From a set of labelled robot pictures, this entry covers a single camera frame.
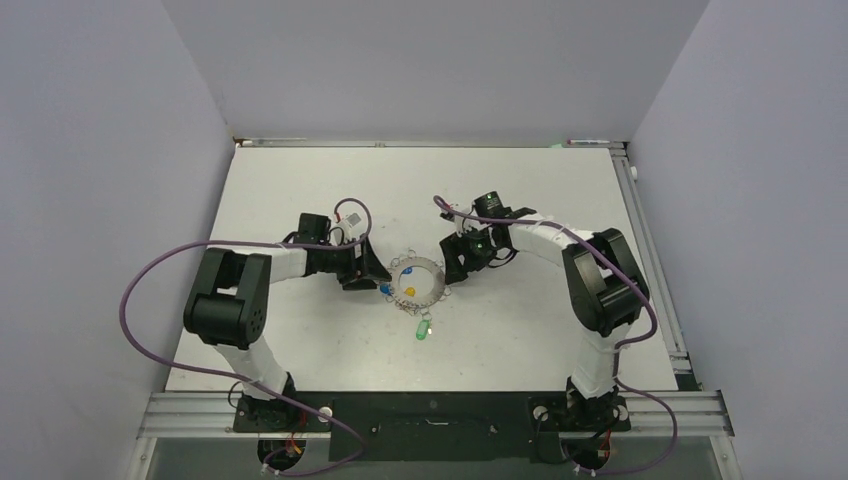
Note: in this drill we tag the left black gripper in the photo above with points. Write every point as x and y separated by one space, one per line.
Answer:
362 271

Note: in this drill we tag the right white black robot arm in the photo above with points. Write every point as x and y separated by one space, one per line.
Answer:
605 286

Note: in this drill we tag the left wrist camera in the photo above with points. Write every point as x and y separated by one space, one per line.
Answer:
350 228

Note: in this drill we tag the red white marker pen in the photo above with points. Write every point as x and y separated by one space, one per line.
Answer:
588 142

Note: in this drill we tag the aluminium front rail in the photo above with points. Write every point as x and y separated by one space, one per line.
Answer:
206 415

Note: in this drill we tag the green key tag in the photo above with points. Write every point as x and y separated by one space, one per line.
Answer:
423 329

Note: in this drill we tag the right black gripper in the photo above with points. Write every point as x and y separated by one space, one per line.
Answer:
455 245

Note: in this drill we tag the aluminium back rail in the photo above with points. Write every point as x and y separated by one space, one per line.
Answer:
312 143

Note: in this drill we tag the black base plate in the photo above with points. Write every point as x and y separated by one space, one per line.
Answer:
542 427

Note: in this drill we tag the round metal keyring disc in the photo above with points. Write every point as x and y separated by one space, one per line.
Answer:
427 278

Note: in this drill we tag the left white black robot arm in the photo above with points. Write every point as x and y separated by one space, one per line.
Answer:
227 307

